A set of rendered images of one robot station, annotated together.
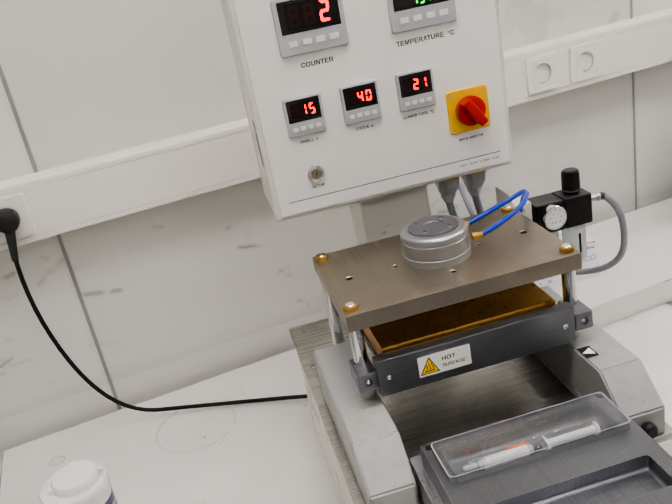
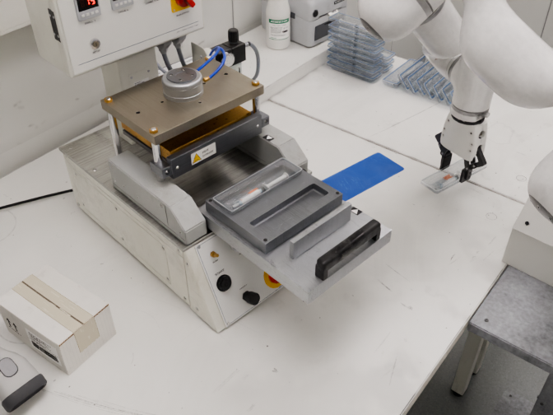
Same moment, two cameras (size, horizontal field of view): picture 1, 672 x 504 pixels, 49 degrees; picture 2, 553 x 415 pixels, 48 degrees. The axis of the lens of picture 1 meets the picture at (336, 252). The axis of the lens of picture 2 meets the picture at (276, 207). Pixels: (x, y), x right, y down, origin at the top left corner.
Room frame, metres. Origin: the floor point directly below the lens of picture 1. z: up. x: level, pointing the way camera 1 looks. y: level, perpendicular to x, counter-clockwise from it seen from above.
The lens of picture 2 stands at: (-0.20, 0.36, 1.73)
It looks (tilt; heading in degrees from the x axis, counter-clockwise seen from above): 40 degrees down; 325
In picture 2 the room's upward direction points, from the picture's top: straight up
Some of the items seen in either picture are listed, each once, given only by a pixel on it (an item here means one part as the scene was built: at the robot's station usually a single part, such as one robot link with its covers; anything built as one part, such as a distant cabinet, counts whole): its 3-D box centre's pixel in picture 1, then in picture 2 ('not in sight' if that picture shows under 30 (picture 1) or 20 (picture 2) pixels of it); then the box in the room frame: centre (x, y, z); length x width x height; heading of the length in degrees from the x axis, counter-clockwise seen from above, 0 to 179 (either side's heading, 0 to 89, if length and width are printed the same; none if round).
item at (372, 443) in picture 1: (360, 421); (155, 195); (0.71, 0.01, 0.96); 0.25 x 0.05 x 0.07; 9
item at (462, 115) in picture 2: not in sight; (470, 109); (0.54, -0.71, 0.99); 0.09 x 0.08 x 0.03; 1
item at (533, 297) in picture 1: (448, 286); (188, 109); (0.79, -0.12, 1.07); 0.22 x 0.17 x 0.10; 99
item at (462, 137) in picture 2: not in sight; (464, 132); (0.55, -0.71, 0.93); 0.10 x 0.08 x 0.11; 1
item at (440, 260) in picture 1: (446, 261); (183, 94); (0.83, -0.13, 1.08); 0.31 x 0.24 x 0.13; 99
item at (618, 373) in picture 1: (584, 358); (262, 141); (0.74, -0.26, 0.96); 0.26 x 0.05 x 0.07; 9
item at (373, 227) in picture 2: not in sight; (349, 248); (0.35, -0.18, 0.99); 0.15 x 0.02 x 0.04; 99
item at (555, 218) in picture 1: (559, 224); (228, 62); (0.96, -0.32, 1.05); 0.15 x 0.05 x 0.15; 99
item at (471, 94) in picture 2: not in sight; (476, 76); (0.55, -0.71, 1.07); 0.09 x 0.08 x 0.13; 167
